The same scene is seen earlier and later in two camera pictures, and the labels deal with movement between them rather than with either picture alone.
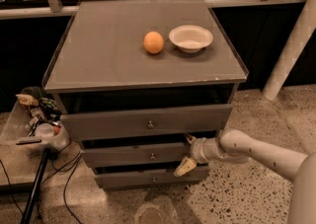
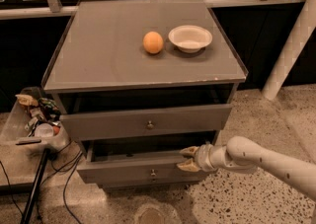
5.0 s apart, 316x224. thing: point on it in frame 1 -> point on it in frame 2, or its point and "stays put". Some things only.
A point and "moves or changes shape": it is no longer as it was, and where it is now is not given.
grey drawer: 136,152 moves or changes shape
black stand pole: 36,186 stays put
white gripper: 197,150 -> 201,158
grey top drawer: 132,122 stays put
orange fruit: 153,42 stays put
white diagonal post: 299,37 stays put
